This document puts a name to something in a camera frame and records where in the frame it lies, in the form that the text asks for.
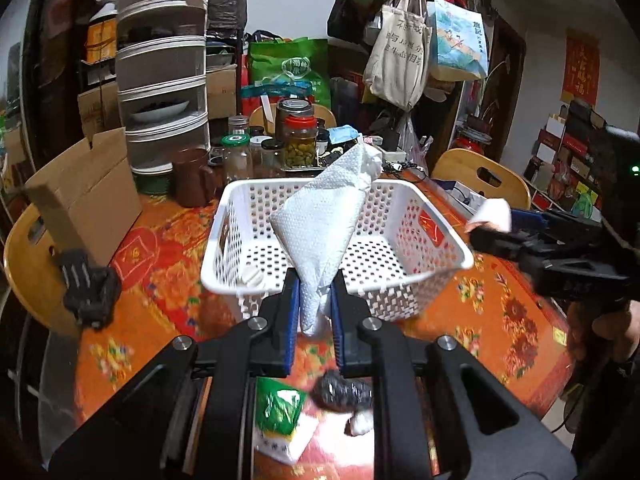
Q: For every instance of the black clamp mount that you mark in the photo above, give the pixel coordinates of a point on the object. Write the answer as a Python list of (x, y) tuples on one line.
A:
[(89, 290)]

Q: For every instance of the dark lid tall jar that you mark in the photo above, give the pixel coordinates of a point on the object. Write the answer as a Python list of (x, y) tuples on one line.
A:
[(295, 107)]

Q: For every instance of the green snack packet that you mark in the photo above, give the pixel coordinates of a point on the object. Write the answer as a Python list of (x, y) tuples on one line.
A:
[(278, 404)]

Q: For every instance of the clear plastic bag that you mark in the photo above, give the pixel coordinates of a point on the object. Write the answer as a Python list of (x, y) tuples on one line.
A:
[(412, 135)]

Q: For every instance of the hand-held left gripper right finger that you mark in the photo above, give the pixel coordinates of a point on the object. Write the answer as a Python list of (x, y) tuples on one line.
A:
[(335, 327)]

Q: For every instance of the shelf of boxes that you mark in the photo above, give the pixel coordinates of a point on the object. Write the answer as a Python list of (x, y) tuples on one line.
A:
[(567, 160)]

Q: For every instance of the white perforated plastic basket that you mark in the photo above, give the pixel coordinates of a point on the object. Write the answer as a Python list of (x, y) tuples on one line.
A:
[(400, 255)]

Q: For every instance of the red wall poster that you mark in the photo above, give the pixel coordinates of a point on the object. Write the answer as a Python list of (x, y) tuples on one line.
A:
[(580, 70)]

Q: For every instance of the wooden chair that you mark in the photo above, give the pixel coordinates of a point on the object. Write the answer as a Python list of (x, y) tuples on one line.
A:
[(470, 172), (35, 270)]

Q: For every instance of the white tiered food cover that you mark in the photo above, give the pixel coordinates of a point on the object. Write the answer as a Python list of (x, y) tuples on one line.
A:
[(162, 67)]

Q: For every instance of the person's right hand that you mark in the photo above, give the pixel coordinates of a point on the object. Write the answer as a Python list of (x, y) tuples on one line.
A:
[(587, 332)]

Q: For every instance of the brown ceramic pot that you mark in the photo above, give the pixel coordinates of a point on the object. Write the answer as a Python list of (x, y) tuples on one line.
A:
[(195, 177)]

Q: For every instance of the beige canvas tote bag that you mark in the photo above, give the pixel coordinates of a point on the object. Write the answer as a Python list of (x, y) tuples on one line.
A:
[(397, 60)]

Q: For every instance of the blue printed paper bag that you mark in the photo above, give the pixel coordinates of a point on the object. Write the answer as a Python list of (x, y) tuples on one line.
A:
[(457, 40)]

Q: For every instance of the white round cap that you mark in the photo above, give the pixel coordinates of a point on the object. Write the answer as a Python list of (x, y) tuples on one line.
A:
[(250, 276)]

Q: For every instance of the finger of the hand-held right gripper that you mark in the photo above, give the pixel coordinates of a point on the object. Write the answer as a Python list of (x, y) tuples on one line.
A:
[(530, 219), (500, 246)]

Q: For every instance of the clear lid glass jar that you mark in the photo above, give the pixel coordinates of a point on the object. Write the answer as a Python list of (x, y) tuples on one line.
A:
[(239, 123)]

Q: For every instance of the dark crumpled cloth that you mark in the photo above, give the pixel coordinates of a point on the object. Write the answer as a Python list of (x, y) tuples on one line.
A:
[(342, 391)]

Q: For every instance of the white paper packet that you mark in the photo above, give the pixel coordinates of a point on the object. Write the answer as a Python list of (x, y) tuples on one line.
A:
[(285, 442)]

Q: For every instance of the small white tissue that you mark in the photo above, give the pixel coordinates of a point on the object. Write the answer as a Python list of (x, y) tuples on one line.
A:
[(491, 214)]

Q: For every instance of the brown cardboard box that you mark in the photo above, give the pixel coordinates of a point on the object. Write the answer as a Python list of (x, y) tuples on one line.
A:
[(220, 92)]

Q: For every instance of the white paper towel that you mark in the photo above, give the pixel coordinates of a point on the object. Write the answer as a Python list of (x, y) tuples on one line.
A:
[(320, 220)]

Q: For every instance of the green lid glass jar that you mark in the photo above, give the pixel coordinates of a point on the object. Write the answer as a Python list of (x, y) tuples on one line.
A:
[(236, 159)]

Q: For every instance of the green shopping bag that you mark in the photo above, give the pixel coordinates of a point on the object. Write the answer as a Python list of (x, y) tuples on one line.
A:
[(291, 67)]

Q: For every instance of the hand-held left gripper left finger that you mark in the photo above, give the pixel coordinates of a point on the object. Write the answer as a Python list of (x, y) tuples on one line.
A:
[(293, 325)]

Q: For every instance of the white tissue wad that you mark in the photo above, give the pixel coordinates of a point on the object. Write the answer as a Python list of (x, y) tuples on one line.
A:
[(360, 422)]

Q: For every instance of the orange floral tablecloth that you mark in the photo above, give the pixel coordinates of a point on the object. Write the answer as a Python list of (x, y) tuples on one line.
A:
[(500, 320)]

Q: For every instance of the open cardboard box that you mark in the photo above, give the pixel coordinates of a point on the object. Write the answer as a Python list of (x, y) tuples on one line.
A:
[(85, 195)]

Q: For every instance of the red lid pickle jar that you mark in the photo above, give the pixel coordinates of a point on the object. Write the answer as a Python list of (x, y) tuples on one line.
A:
[(300, 142)]

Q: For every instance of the black lid small jar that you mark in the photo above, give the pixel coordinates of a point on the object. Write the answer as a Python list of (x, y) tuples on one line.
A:
[(272, 157)]

